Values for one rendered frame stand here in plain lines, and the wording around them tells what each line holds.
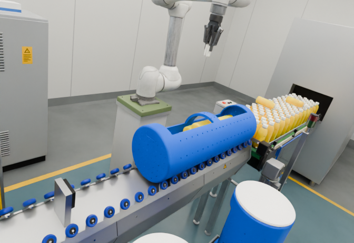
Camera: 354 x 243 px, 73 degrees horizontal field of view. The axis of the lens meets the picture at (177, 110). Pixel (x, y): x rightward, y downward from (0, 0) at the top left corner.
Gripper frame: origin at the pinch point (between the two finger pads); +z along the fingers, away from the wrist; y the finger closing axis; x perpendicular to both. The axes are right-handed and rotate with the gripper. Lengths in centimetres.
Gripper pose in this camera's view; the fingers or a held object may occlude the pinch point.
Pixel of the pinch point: (207, 50)
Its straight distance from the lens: 145.8
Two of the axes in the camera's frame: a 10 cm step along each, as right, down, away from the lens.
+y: -6.4, -4.2, 6.5
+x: -7.5, 1.2, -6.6
